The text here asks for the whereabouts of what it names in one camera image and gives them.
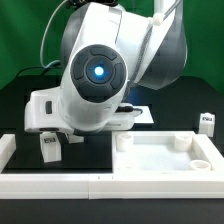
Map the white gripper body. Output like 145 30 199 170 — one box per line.
24 90 134 134

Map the white square tabletop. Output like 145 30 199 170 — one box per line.
112 131 224 173

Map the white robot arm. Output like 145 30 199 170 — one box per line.
24 0 187 136

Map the white marker sheet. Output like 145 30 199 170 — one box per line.
132 106 154 124

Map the grey cable loop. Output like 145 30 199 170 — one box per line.
39 0 69 69

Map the white U-shaped fence frame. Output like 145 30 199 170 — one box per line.
0 134 224 199

